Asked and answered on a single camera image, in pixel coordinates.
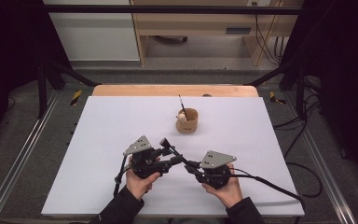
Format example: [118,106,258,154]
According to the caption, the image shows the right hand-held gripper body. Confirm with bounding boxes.
[199,150,238,190]

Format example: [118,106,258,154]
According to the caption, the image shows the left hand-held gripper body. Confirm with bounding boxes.
[123,134,170,180]

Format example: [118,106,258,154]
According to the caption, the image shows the thick black makeup brush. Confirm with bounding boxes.
[159,137,200,172]

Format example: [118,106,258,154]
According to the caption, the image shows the brown cup with animal figure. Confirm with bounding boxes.
[175,107,200,134]

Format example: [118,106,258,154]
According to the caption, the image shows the thin black brush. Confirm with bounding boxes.
[178,94,188,121]

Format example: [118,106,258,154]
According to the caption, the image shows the person's right hand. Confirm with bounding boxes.
[201,166,244,209]

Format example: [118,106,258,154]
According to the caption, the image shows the person's left hand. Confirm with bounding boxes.
[125,157,162,202]

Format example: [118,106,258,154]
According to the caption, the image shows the white board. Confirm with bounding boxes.
[40,95,306,217]

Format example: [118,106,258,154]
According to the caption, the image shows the wooden table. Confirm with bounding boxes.
[91,84,260,98]

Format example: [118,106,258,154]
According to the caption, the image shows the yellow clamp left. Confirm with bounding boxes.
[70,90,83,106]

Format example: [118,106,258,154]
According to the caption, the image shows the yellow clamp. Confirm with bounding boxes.
[70,90,83,106]
[268,91,287,105]

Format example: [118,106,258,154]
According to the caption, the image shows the yellow clamp right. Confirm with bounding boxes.
[268,91,287,105]

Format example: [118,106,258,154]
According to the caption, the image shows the black metal stand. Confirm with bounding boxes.
[36,59,102,119]
[248,59,307,119]

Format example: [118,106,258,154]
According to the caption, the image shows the white cabinet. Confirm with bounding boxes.
[43,0,141,63]

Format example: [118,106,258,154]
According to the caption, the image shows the wooden desk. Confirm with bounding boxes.
[130,0,306,67]

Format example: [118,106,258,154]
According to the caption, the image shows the black curtain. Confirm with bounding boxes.
[0,0,73,150]
[281,0,358,190]

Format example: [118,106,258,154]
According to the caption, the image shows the left hand-held gripper black cable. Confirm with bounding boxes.
[113,154,132,198]

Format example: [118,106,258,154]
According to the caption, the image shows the hand-held gripper black cable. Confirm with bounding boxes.
[113,154,132,198]
[229,161,324,216]

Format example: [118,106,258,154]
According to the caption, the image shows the right hand-held gripper black cable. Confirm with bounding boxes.
[229,161,324,216]

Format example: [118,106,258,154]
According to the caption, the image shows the black floor cables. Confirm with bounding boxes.
[273,76,323,160]

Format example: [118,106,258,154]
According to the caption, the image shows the aluminium floor rail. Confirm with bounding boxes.
[283,92,357,224]
[0,90,60,224]

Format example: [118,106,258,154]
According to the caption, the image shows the hanging black cables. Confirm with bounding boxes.
[254,1,285,65]

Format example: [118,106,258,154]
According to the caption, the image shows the black horizontal frame bar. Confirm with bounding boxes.
[45,4,304,16]

